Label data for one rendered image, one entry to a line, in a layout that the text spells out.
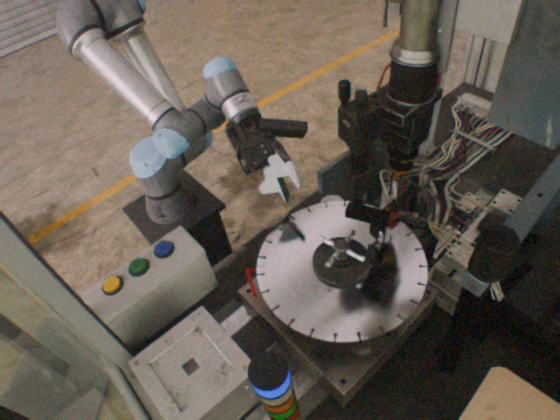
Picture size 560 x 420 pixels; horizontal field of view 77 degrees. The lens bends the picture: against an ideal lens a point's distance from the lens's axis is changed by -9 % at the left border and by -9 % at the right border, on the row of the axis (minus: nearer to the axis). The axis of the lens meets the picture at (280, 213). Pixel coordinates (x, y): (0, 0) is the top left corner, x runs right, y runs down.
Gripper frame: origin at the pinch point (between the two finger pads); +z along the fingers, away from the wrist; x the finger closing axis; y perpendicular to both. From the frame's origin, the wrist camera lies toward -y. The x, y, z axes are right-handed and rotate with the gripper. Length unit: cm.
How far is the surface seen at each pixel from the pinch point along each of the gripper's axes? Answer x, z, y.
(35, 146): -230, -165, 105
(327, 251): 6.3, 14.3, 1.8
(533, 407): 13, 61, -19
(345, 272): 9.6, 19.2, 1.7
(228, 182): -151, -47, -15
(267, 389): 36.3, 23.6, 24.7
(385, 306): 13.9, 27.6, -0.6
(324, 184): -2.9, 0.8, -8.1
